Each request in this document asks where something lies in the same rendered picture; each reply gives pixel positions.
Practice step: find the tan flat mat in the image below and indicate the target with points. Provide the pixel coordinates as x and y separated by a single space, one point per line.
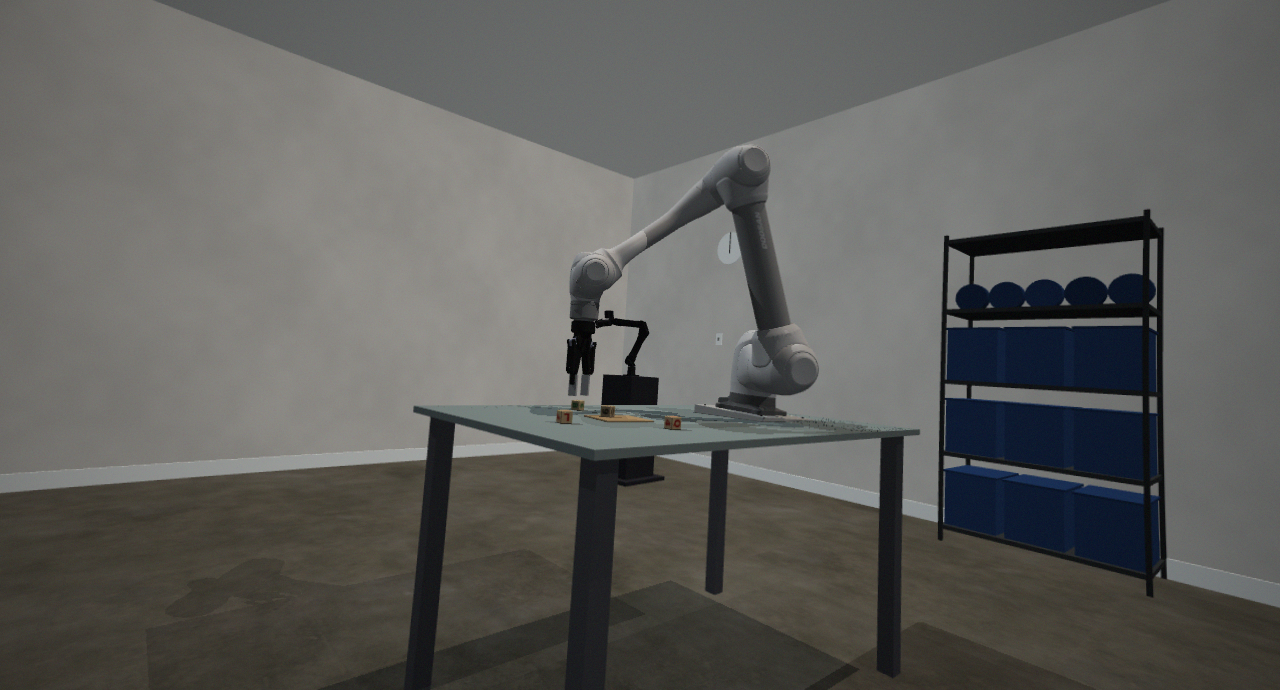
618 418

